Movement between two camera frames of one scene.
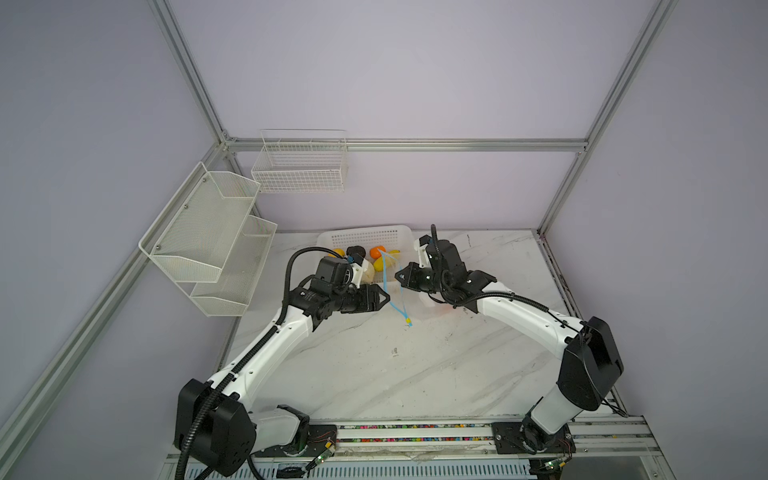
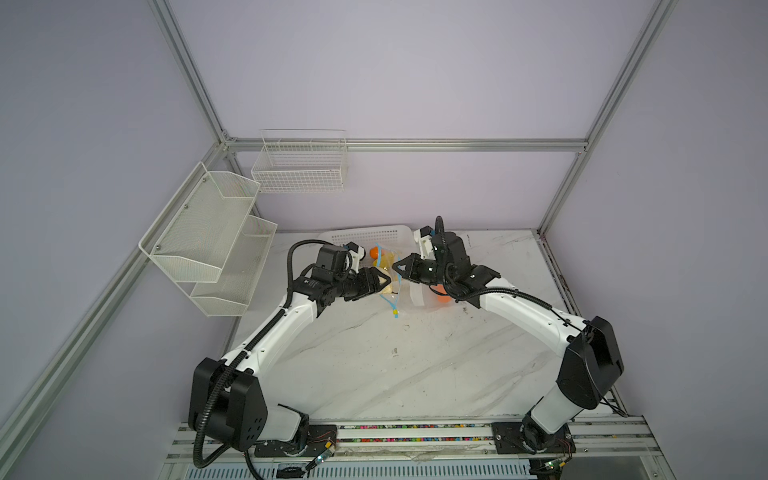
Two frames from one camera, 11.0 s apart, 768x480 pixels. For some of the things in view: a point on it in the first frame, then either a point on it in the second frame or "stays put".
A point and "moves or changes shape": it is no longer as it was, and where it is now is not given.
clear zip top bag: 392,280 moves or changes shape
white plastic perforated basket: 393,237 stays put
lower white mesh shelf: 229,296 stays put
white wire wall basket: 301,161 stays put
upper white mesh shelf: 194,234 stays put
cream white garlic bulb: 369,275 moves or changes shape
